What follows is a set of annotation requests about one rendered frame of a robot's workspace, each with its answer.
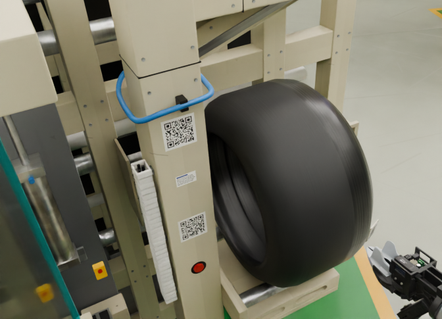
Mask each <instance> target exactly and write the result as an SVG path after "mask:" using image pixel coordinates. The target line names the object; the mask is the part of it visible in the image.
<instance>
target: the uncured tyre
mask: <svg viewBox="0 0 442 319"><path fill-rule="evenodd" d="M204 112H205V125H206V132H207V145H208V152H209V165H210V178H211V186H212V198H213V205H214V219H215V220H216V223H217V225H218V227H219V229H220V231H221V233H222V235H223V237H224V239H225V240H226V243H227V244H228V246H229V247H230V249H231V250H232V252H233V254H234V255H235V257H236V258H237V259H238V261H239V262H240V263H241V264H242V266H243V267H244V268H245V269H246V270H247V271H248V272H249V273H250V274H251V275H252V276H254V277H255V278H256V279H258V280H260V281H263V282H266V283H269V284H271V285H274V286H276V287H281V288H285V287H293V286H296V285H300V284H302V283H304V282H306V281H308V280H310V279H312V278H314V277H316V276H318V275H320V274H322V273H324V272H326V271H328V270H329V269H331V268H333V267H335V266H337V265H339V264H341V263H343V262H345V261H347V260H349V259H350V258H352V257H353V256H354V255H355V254H356V253H357V252H358V251H359V250H360V249H361V247H362V246H363V245H364V243H365V242H366V240H367V237H368V234H369V232H370V226H371V222H372V212H373V206H374V194H373V186H372V179H371V175H370V170H369V167H368V163H367V160H366V157H365V154H364V151H363V150H362V147H361V145H360V142H359V140H358V138H357V136H356V135H355V133H354V131H353V129H352V128H351V126H350V124H349V123H348V122H347V120H346V119H345V117H344V116H343V115H342V114H341V112H340V111H339V110H338V109H337V108H336V107H335V105H334V104H332V103H331V102H330V101H329V100H328V99H326V98H325V97H324V96H323V95H321V94H320V93H318V92H317V91H316V90H315V89H313V88H312V87H310V86H308V85H306V84H305V83H302V82H300V81H298V80H292V79H273V80H268V81H266V82H262V83H259V84H255V85H253V86H249V87H245V88H243V89H239V90H236V91H232V92H229V93H225V94H223V95H220V96H218V97H217V98H215V99H214V100H212V101H211V102H210V103H209V104H208V105H207V106H206V107H205V109H204Z"/></svg>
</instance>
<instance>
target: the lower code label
mask: <svg viewBox="0 0 442 319"><path fill-rule="evenodd" d="M178 227H179V232H180V239H181V243H182V242H184V241H187V240H189V239H192V238H194V237H197V236H198V235H201V234H204V233H206V232H207V221H206V215H205V211H204V212H202V213H200V214H197V215H195V216H192V217H189V218H186V219H185V220H182V221H179V222H178Z"/></svg>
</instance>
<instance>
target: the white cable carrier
mask: <svg viewBox="0 0 442 319"><path fill-rule="evenodd" d="M131 168H132V173H133V175H134V180H135V186H136V189H137V194H138V197H139V203H140V206H141V212H142V214H143V218H144V223H145V227H146V232H147V236H148V240H149V244H150V248H151V252H152V256H153V262H154V265H155V269H156V272H157V278H158V282H159V286H160V292H161V293H162V296H163V298H164V300H165V302H166V304H168V303H171V302H173V301H175V300H177V299H178V298H177V295H176V292H178V290H177V288H176V286H175V284H174V279H173V276H172V269H171V265H170V260H169V256H168V249H167V247H166V240H167V236H166V234H165V232H164V230H163V226H162V221H161V220H162V219H161V216H160V211H159V207H158V202H157V194H156V191H155V187H154V181H153V176H152V175H153V174H155V173H154V170H153V168H152V166H151V165H150V166H148V164H147V163H146V161H145V159H143V160H140V161H137V162H134V163H131Z"/></svg>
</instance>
